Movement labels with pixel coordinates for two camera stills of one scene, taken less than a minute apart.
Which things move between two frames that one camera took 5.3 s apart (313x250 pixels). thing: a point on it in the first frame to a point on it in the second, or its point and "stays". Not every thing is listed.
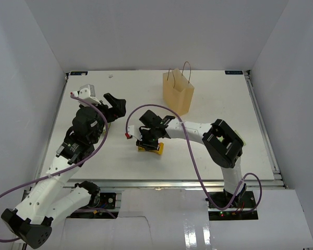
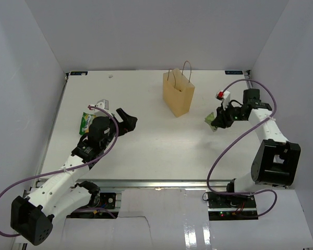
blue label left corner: [78, 73] stays
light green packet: [241, 137] to [208, 119]
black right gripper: [144, 144] to [221, 120]
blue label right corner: [233, 72] stays
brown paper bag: [177, 91] stays
